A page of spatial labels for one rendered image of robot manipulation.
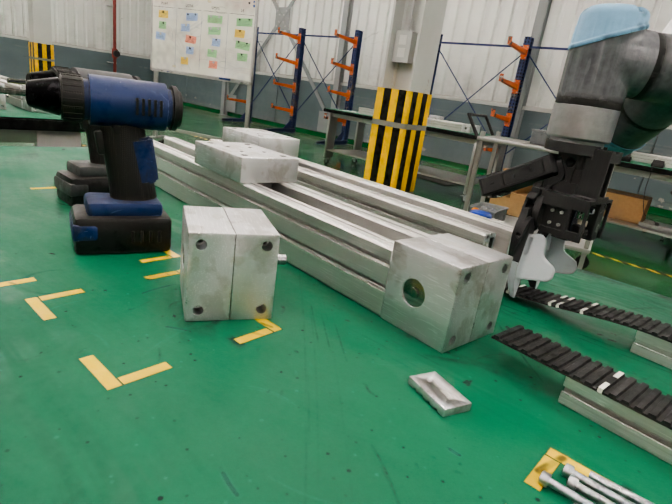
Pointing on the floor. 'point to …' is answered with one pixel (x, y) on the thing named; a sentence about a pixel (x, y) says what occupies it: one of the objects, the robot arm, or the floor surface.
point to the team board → (205, 43)
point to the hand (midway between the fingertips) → (520, 283)
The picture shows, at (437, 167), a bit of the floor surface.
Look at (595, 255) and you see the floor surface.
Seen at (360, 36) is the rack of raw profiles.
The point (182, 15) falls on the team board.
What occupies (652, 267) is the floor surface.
